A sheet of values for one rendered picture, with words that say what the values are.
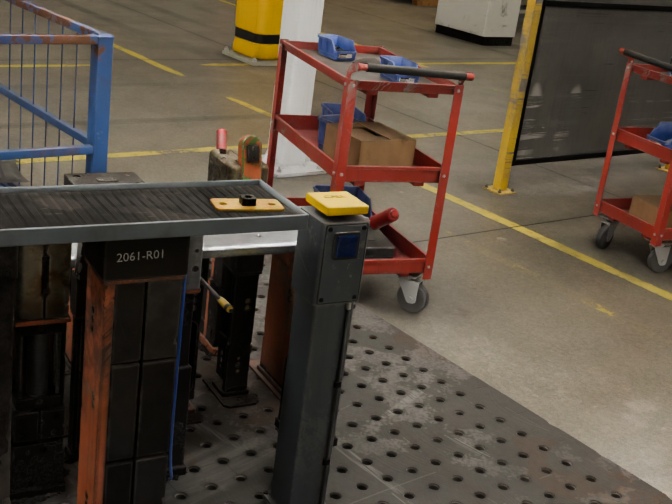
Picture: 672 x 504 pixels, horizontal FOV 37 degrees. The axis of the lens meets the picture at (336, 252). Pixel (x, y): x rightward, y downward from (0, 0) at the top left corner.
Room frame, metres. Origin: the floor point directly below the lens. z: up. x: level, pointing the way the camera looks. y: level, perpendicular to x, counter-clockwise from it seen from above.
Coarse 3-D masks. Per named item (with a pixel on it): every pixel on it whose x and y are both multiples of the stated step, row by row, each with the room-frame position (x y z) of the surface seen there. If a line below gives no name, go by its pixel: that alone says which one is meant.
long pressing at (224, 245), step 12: (204, 240) 1.44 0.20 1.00; (216, 240) 1.45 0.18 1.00; (228, 240) 1.45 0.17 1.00; (240, 240) 1.46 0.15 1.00; (252, 240) 1.47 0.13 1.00; (264, 240) 1.48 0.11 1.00; (276, 240) 1.48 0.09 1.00; (288, 240) 1.48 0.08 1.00; (72, 252) 1.32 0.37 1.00; (204, 252) 1.40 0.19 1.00; (216, 252) 1.41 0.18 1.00; (228, 252) 1.42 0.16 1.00; (240, 252) 1.43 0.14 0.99; (252, 252) 1.44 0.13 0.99; (264, 252) 1.45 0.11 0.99; (276, 252) 1.46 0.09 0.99; (288, 252) 1.47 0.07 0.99; (72, 264) 1.29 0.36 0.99
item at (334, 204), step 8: (320, 192) 1.24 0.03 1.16; (328, 192) 1.25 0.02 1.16; (336, 192) 1.25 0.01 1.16; (344, 192) 1.26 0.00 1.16; (312, 200) 1.22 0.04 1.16; (320, 200) 1.21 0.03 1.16; (328, 200) 1.21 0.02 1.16; (336, 200) 1.22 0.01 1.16; (344, 200) 1.22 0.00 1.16; (352, 200) 1.23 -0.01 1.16; (360, 200) 1.23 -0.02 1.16; (320, 208) 1.20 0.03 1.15; (328, 208) 1.19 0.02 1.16; (336, 208) 1.19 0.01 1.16; (344, 208) 1.20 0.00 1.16; (352, 208) 1.20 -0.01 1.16; (360, 208) 1.21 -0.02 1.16; (368, 208) 1.22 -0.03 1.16; (336, 216) 1.21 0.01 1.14; (344, 216) 1.22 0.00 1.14
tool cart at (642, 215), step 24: (624, 48) 4.78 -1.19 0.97; (648, 72) 4.69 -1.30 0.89; (624, 96) 4.78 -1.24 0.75; (648, 144) 4.60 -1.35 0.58; (600, 192) 4.79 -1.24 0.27; (600, 216) 4.78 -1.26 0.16; (624, 216) 4.64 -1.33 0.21; (648, 216) 4.60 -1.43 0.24; (600, 240) 4.71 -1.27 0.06; (648, 240) 4.49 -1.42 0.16; (648, 264) 4.50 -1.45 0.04
